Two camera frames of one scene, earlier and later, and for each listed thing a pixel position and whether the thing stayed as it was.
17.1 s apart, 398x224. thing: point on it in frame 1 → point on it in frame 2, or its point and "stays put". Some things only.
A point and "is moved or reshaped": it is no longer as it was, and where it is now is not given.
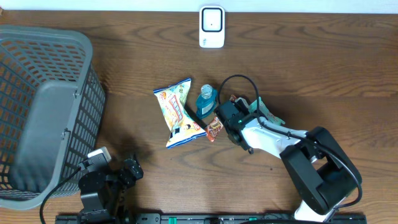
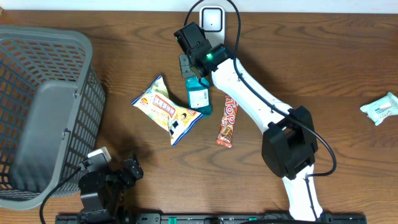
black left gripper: [124, 177] stays put
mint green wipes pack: [252, 107] is moved or reshaped
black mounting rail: [209, 219] stays put
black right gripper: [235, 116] → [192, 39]
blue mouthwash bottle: [206, 101] is moved or reshaped
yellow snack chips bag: [171, 98] → [155, 102]
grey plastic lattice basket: [52, 105] stays put
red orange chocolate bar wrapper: [213, 128] is moved or reshaped
